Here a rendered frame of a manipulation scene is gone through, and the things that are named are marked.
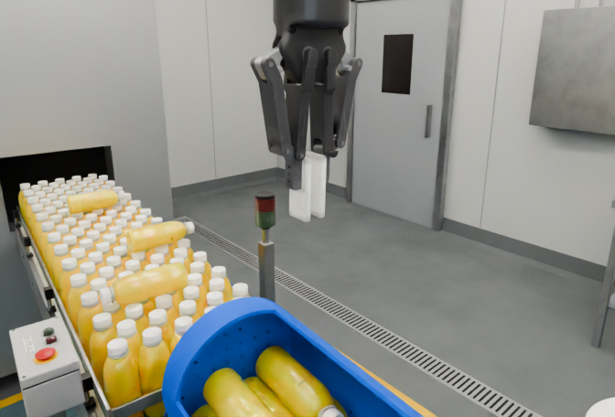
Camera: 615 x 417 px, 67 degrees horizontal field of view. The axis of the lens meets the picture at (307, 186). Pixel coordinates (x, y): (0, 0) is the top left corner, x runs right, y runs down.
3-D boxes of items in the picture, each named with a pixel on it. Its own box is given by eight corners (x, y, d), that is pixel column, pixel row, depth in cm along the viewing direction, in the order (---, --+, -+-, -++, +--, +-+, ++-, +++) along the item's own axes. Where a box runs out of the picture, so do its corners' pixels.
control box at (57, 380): (28, 425, 88) (19, 379, 85) (16, 369, 103) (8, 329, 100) (85, 402, 94) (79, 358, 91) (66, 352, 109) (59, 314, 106)
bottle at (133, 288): (191, 283, 116) (113, 307, 105) (184, 290, 121) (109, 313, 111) (183, 257, 117) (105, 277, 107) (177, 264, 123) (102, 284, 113)
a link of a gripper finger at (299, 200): (312, 158, 48) (307, 159, 48) (310, 221, 50) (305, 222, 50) (294, 153, 50) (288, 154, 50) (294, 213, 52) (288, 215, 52)
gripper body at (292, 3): (319, -8, 50) (317, 80, 53) (253, -17, 45) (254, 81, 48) (370, -14, 45) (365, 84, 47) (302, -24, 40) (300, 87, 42)
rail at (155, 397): (113, 422, 95) (112, 411, 94) (113, 421, 96) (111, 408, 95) (277, 350, 118) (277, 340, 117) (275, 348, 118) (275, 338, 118)
